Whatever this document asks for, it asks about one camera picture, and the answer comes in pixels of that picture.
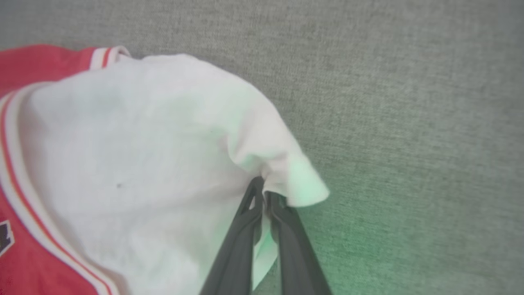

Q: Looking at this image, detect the red and white jersey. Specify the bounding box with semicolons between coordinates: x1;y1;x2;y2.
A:
0;44;330;295

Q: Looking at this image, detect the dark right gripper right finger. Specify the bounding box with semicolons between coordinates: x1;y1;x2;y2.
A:
264;191;333;295

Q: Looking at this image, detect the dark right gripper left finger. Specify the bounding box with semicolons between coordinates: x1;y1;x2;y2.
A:
200;176;266;295

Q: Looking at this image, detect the grey fabric sofa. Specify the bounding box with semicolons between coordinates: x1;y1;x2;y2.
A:
0;0;524;295

